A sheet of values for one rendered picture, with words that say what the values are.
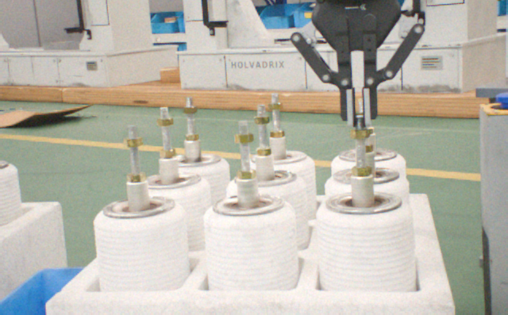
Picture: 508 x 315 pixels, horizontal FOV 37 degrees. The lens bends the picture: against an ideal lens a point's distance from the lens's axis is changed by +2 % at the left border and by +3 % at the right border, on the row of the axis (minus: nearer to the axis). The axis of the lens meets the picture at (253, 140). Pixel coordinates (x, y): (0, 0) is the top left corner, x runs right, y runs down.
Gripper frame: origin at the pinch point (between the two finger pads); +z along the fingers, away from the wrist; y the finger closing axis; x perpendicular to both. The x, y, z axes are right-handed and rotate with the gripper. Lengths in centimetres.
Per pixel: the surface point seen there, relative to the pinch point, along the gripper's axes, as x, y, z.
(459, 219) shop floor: 79, 15, 35
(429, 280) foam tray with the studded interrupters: -2.1, 6.0, 17.0
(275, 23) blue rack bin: 579, -99, 6
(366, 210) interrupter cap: -3.8, 0.5, 9.5
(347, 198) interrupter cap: 1.3, -1.7, 9.7
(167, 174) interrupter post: 10.2, -23.7, 8.8
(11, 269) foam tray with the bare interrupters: 14, -47, 22
